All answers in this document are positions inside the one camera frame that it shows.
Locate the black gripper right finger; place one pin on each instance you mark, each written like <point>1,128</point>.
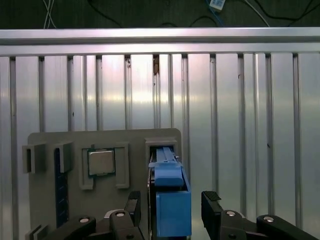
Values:
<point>232,225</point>

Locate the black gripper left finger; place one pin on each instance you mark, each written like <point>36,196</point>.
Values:
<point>125,225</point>

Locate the hard disk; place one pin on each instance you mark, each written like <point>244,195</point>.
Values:
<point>172,212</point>

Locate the grey parts rack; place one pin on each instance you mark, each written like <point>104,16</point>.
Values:
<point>105,200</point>

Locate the silver CPU chip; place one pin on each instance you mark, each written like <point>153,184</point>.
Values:
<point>101,162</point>

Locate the dark blue RAM stick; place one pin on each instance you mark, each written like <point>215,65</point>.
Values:
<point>62,195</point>

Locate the white power adapter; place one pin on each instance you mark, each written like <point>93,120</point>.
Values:
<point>217,3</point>

